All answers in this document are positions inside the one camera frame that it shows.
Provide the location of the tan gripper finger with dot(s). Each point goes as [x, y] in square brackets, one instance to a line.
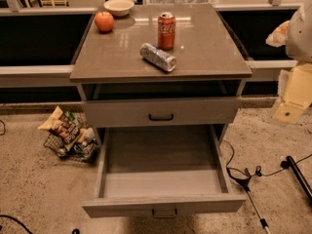
[279, 35]
[295, 94]

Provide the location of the silver blue redbull can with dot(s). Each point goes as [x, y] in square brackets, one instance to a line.
[158, 57]

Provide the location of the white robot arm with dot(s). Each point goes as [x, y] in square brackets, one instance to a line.
[299, 36]

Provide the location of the red coca-cola can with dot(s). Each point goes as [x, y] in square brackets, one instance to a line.
[166, 31]

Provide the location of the grey drawer cabinet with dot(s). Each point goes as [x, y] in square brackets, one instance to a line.
[208, 63]

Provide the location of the open grey middle drawer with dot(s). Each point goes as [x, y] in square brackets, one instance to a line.
[162, 172]

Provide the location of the closed grey top drawer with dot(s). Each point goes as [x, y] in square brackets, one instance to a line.
[160, 112]

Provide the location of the black pole on floor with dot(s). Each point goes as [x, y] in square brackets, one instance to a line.
[290, 163]

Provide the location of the grabber stick on floor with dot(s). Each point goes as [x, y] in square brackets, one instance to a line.
[244, 183]

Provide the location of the white bowl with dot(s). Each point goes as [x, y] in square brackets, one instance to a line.
[118, 8]

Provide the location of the red apple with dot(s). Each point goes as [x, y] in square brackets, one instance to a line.
[104, 21]

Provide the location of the brown snack bag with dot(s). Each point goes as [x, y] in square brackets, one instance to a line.
[59, 125]

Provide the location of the wire basket on floor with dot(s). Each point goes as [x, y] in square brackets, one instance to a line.
[84, 152]

